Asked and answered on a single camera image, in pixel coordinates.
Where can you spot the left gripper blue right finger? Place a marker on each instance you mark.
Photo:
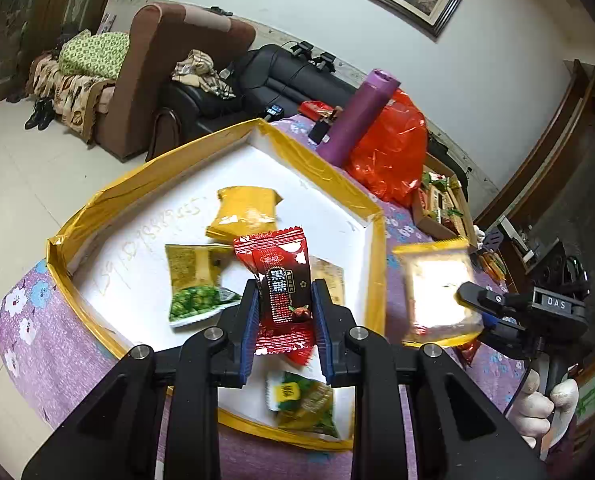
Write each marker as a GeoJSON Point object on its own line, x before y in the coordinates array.
{"type": "Point", "coordinates": [338, 364]}

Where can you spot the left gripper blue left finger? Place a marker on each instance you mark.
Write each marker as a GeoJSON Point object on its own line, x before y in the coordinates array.
{"type": "Point", "coordinates": [240, 325]}

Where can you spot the red black snack packet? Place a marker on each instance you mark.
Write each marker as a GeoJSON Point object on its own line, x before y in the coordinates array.
{"type": "Point", "coordinates": [279, 261]}

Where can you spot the green pea snack packet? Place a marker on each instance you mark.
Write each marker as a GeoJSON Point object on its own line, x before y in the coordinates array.
{"type": "Point", "coordinates": [195, 278]}

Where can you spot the long yellow rice cracker pack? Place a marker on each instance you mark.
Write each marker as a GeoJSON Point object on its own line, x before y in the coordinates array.
{"type": "Point", "coordinates": [432, 274]}

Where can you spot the yellow gold snack packet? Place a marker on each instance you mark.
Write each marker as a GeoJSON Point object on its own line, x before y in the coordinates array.
{"type": "Point", "coordinates": [244, 210]}

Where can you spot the beige cracker packet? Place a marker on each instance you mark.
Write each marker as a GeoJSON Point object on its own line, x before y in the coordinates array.
{"type": "Point", "coordinates": [333, 276]}

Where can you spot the white gloved right hand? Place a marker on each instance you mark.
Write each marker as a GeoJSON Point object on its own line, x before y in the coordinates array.
{"type": "Point", "coordinates": [534, 415]}

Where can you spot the grey phone stand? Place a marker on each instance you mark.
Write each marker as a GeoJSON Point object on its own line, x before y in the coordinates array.
{"type": "Point", "coordinates": [494, 238]}

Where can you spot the yellow gold tray box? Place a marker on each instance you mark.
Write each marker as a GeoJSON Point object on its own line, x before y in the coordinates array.
{"type": "Point", "coordinates": [119, 259]}

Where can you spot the brown cardboard snack box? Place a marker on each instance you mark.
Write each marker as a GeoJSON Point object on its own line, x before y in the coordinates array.
{"type": "Point", "coordinates": [439, 208]}

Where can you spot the red plastic bag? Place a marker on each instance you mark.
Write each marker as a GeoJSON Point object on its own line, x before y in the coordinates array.
{"type": "Point", "coordinates": [388, 159]}

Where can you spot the purple floral tablecloth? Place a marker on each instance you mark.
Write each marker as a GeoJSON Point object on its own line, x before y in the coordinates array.
{"type": "Point", "coordinates": [54, 361]}

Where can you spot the purple thermos bottle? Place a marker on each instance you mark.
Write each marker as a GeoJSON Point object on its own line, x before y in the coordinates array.
{"type": "Point", "coordinates": [357, 116]}

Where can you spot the black leather sofa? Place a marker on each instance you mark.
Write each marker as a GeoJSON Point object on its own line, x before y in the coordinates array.
{"type": "Point", "coordinates": [269, 83]}

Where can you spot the brown armchair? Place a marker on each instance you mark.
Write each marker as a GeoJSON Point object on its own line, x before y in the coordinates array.
{"type": "Point", "coordinates": [160, 36]}

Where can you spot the green patterned cushion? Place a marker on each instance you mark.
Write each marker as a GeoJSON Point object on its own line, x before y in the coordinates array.
{"type": "Point", "coordinates": [100, 55]}

